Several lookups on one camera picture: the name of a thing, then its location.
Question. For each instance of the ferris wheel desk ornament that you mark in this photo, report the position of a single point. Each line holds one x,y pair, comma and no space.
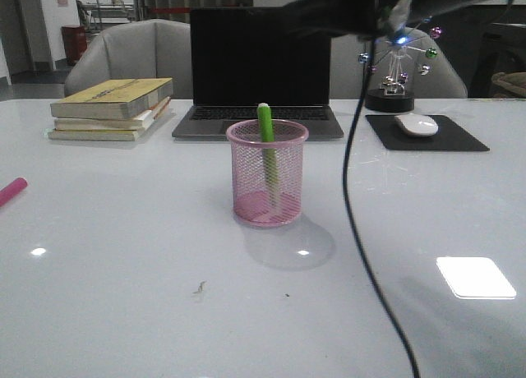
390,65

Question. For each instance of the white computer mouse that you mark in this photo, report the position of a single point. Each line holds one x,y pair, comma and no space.
412,124

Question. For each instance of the left grey armchair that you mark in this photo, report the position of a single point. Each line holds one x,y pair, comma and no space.
144,49

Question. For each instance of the pink mesh pen holder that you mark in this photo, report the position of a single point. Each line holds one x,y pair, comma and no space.
250,194

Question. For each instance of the grey armchair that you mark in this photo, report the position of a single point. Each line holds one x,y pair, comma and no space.
144,49
430,74

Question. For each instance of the right grey armchair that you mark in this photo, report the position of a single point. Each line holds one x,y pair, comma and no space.
430,74

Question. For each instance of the red trash bin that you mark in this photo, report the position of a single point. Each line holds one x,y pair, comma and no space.
74,41

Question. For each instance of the middle cream book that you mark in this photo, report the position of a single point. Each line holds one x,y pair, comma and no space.
140,122

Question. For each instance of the dark wooden chair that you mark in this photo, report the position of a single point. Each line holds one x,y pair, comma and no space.
502,50

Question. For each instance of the top yellow book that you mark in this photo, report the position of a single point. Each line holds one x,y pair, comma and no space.
114,99

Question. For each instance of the bottom pale book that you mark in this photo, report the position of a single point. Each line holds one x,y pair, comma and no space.
96,135

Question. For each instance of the pink highlighter pen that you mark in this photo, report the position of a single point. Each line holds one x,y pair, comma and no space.
13,189

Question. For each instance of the grey open laptop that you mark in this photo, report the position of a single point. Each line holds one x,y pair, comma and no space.
244,56

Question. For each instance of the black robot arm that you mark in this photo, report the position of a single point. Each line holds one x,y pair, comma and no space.
369,18

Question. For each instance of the green highlighter pen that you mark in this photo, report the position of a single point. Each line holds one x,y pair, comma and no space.
267,131

